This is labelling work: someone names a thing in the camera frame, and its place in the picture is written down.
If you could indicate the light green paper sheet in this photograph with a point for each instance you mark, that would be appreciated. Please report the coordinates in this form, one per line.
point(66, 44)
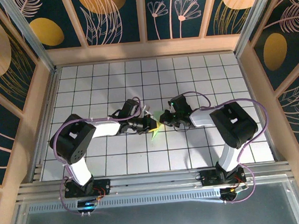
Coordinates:
point(156, 133)

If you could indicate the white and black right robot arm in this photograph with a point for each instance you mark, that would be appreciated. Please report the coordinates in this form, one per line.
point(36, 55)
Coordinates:
point(233, 125)

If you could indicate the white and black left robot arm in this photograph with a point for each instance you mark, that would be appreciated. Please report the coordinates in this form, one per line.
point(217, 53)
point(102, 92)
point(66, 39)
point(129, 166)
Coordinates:
point(79, 172)

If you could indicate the white black-grid table mat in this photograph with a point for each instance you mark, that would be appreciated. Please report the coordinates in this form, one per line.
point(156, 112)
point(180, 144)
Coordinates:
point(142, 158)

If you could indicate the grey translucent front panel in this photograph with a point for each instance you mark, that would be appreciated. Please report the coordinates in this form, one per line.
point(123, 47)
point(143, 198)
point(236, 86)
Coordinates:
point(157, 219)

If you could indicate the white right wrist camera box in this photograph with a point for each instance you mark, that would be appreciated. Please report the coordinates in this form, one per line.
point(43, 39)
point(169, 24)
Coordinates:
point(170, 108)

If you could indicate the aluminium front rail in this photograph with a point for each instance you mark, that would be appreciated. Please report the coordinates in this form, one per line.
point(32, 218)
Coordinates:
point(156, 179)

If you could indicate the aluminium rail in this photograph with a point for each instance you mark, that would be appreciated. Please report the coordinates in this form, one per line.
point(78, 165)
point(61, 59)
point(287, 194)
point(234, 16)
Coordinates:
point(156, 179)
point(250, 84)
point(45, 124)

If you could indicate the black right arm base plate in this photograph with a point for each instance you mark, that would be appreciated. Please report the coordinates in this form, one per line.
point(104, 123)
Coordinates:
point(208, 178)

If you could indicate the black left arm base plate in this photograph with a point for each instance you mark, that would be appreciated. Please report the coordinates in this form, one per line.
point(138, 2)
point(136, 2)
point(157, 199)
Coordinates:
point(103, 184)

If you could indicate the aluminium right side rail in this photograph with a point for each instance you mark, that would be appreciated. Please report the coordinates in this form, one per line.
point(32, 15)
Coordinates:
point(250, 84)

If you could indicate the aluminium left side rail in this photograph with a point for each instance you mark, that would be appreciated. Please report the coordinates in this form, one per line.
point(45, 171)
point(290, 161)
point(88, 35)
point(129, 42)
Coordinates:
point(45, 124)

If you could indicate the aluminium right corner post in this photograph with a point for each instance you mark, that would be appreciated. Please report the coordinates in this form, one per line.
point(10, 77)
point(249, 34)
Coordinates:
point(254, 20)

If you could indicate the aluminium corner post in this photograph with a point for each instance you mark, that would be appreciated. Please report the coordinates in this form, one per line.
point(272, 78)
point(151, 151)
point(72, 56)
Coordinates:
point(254, 20)
point(30, 35)

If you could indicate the aluminium left corner post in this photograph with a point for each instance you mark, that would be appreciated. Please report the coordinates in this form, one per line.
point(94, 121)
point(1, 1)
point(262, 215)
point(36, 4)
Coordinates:
point(30, 35)

